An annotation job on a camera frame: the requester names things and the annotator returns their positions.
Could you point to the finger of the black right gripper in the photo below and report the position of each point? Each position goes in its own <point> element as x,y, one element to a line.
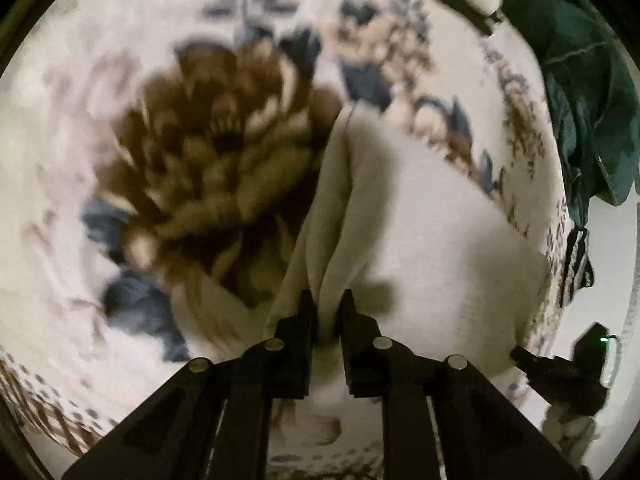
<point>535,368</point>

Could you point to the beige knit garment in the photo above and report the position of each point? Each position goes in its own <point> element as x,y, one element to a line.
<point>420,247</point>

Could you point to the floral bed blanket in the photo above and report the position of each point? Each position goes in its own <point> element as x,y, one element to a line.
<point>112,110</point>

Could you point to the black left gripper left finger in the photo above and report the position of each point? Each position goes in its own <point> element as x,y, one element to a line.
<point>210,421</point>

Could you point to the brown checked dotted cloth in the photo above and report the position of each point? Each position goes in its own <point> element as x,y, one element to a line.
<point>43,408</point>

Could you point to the dark green blanket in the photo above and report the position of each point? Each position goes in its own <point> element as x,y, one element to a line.
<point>592,99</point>

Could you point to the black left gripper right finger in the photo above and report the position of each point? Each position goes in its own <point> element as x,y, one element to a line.
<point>441,419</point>

